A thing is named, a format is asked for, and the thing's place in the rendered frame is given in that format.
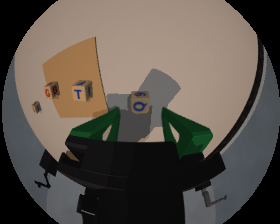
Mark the tan letter block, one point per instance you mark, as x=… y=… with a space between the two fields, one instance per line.
x=51 y=90
x=36 y=107
x=82 y=90
x=140 y=102

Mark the tan flat mat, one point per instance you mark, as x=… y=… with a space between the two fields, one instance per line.
x=77 y=62

